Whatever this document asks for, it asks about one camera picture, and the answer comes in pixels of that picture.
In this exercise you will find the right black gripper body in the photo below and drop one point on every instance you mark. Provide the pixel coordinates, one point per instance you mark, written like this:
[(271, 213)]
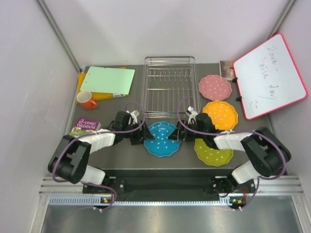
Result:
[(188, 134)]

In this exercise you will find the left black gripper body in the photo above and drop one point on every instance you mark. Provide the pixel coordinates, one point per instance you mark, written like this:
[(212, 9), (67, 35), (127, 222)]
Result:
[(137, 136)]

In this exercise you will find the blue polka dot plate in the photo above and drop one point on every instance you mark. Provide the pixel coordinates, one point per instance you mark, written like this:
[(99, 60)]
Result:
[(161, 145)]

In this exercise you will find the green polka dot plate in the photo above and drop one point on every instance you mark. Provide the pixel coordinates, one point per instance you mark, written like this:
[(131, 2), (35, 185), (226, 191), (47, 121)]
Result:
[(210, 156)]

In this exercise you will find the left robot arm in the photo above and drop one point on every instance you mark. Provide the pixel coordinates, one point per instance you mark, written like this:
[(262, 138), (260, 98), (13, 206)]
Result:
[(69, 162)]

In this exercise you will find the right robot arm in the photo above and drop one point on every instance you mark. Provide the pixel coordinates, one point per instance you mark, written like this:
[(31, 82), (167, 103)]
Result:
[(267, 156)]

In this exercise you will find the orange polka dot plate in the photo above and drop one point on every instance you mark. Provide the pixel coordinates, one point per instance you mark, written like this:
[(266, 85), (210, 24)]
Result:
[(223, 115)]

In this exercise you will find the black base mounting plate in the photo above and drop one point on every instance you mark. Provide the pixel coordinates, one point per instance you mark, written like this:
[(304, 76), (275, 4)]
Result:
[(166, 184)]

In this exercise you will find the treehouse paperback book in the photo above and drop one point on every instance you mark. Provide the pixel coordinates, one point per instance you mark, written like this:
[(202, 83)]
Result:
[(84, 126)]

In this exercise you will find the pink polka dot plate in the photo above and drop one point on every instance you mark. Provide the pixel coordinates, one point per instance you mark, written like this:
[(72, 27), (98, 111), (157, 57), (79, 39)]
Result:
[(215, 87)]

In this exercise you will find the orange mug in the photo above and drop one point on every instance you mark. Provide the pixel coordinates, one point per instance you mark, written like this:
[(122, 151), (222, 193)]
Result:
[(86, 100)]

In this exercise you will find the light green cutting board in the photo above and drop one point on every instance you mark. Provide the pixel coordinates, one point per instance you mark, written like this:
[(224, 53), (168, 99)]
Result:
[(107, 80)]

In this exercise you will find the pink framed whiteboard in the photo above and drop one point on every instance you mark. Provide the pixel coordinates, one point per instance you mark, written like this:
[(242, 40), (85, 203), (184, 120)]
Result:
[(268, 78)]

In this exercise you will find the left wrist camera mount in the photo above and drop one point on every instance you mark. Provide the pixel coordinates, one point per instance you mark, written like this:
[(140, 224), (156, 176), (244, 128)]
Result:
[(133, 117)]

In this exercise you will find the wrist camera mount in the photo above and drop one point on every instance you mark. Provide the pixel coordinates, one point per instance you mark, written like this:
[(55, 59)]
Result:
[(192, 115), (133, 117)]

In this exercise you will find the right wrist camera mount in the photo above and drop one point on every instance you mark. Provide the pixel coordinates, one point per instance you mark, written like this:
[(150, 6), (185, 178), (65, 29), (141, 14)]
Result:
[(192, 115)]

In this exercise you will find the metal wire dish rack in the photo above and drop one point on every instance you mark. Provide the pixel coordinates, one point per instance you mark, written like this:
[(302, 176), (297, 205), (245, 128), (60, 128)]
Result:
[(169, 86)]

